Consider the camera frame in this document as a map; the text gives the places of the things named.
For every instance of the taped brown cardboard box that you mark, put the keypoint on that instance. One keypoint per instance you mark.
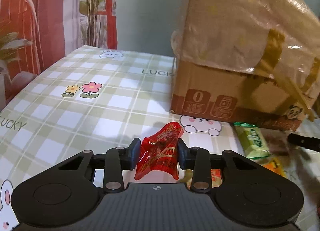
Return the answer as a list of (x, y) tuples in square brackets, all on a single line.
[(251, 61)]

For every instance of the green plaid bunny tablecloth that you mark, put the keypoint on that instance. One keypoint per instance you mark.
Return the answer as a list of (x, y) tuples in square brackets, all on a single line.
[(92, 99)]

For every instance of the small green candy packet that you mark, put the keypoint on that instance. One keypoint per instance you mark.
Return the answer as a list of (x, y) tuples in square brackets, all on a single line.
[(252, 140)]

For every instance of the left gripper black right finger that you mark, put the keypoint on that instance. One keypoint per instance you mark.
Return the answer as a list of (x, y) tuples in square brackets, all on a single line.
[(198, 160)]

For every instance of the small yellow snack packet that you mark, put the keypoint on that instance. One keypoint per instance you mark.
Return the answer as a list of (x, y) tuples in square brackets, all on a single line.
[(273, 164)]

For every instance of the orange biscuit pack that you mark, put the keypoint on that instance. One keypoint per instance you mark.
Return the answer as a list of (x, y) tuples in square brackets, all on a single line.
[(215, 176)]

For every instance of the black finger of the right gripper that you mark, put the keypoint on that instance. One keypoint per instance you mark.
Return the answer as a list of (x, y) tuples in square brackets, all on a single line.
[(310, 143)]

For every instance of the red foil snack packet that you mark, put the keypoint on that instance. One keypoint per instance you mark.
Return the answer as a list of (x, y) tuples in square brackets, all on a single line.
[(159, 152)]

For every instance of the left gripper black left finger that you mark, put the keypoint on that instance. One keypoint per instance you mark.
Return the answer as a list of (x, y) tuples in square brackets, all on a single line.
[(116, 160)]

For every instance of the printed pink backdrop curtain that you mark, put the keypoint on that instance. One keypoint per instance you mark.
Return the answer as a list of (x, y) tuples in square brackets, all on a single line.
[(37, 33)]

